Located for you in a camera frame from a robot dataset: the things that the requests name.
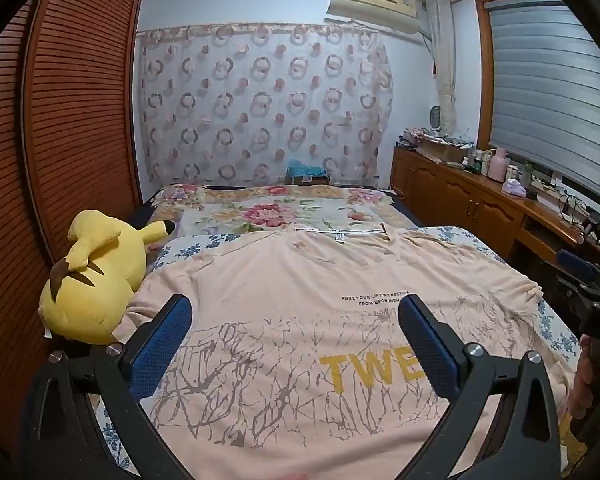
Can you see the wooden louvred wardrobe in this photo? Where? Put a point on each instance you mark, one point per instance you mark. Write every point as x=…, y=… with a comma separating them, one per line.
x=80, y=110

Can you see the small grey heater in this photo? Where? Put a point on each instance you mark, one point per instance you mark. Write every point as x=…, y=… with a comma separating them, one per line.
x=436, y=119

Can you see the blue floral bedspread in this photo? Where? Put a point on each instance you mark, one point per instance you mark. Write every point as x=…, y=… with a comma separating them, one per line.
x=460, y=236

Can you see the wall air conditioner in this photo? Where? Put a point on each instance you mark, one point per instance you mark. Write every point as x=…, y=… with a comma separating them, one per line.
x=370, y=2

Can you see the peach printed t-shirt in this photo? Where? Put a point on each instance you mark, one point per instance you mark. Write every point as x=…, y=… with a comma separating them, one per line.
x=290, y=320

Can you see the purple cloth pouch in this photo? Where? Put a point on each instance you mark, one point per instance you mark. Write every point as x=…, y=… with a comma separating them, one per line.
x=514, y=188

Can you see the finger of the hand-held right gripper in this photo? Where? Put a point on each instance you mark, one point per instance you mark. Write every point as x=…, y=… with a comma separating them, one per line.
x=575, y=263

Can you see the pink flower blanket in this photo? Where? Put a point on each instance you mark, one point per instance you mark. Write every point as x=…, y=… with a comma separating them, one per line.
x=280, y=212

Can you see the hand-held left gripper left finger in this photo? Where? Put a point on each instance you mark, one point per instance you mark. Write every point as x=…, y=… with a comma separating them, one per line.
x=159, y=347

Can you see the pink jug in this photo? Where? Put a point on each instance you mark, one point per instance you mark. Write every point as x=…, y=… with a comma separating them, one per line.
x=497, y=167

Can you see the cardboard box of clutter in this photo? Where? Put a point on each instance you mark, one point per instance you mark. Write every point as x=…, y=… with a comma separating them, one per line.
x=442, y=150

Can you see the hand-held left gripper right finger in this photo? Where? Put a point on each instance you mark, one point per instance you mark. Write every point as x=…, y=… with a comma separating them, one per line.
x=432, y=352

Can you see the yellow plush toy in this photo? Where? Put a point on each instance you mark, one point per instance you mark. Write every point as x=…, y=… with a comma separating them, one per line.
x=105, y=280

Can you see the grey window blind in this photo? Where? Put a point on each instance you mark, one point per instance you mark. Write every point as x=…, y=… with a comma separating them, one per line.
x=545, y=85

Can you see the wooden cabinet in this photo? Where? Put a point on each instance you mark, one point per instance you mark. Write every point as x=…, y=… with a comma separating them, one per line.
x=460, y=195

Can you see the person's right hand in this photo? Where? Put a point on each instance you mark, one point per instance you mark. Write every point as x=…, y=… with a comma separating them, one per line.
x=580, y=385

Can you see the beige corner curtain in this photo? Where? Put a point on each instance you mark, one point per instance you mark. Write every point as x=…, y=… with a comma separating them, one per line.
x=445, y=60

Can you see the circle print curtain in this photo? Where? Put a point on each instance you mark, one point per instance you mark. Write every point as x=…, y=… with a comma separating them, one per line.
x=260, y=110

